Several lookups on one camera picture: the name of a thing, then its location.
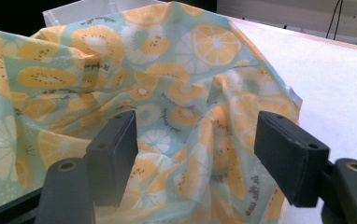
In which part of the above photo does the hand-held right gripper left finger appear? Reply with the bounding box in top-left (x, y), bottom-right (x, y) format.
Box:
top-left (85, 109), bottom-right (139, 208)

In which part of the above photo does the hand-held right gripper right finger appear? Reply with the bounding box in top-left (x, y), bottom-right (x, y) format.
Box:
top-left (253, 110), bottom-right (331, 208)

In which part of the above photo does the fruit print cloth bag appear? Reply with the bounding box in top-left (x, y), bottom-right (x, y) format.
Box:
top-left (0, 1), bottom-right (303, 224)

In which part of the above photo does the white plastic box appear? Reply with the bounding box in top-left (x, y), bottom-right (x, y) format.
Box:
top-left (42, 0), bottom-right (169, 28)

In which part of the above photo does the long black wall cable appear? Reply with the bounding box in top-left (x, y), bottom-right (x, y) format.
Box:
top-left (325, 0), bottom-right (345, 41)

